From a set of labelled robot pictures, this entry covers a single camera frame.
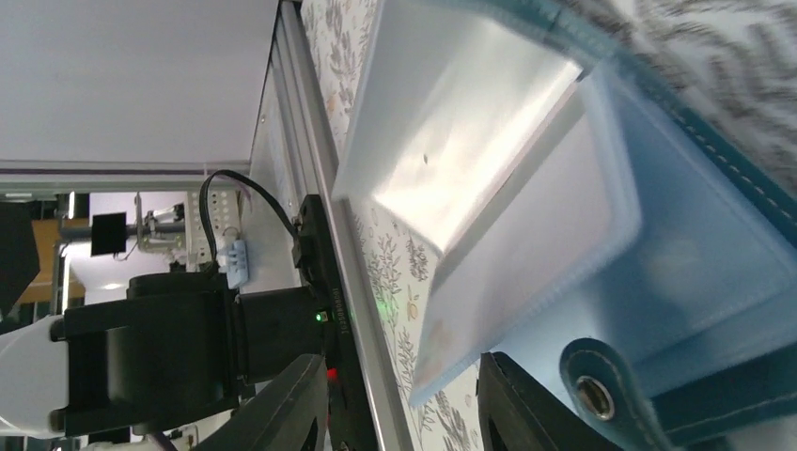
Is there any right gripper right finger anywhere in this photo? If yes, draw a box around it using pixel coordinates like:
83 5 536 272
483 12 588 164
477 352 618 451

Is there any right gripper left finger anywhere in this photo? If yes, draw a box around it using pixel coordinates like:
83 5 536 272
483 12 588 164
195 354 328 451

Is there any teal card holder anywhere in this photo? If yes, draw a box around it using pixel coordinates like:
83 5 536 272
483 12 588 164
334 1 796 450

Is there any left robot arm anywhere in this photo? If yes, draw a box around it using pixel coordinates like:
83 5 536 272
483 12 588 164
1 274 323 440

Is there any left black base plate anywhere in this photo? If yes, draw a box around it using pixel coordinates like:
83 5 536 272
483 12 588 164
292 194 379 451

